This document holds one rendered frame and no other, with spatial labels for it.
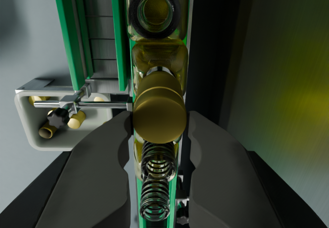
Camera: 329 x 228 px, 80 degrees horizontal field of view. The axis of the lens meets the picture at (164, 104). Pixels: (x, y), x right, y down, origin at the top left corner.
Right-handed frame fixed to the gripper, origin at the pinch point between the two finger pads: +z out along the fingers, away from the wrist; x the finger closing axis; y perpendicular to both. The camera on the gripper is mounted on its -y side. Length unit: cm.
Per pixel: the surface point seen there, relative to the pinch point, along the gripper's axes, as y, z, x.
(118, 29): -3.0, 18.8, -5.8
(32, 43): 3, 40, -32
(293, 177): 7.0, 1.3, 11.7
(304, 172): 5.6, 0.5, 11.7
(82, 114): 21.5, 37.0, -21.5
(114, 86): 9.0, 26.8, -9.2
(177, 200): 32.9, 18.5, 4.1
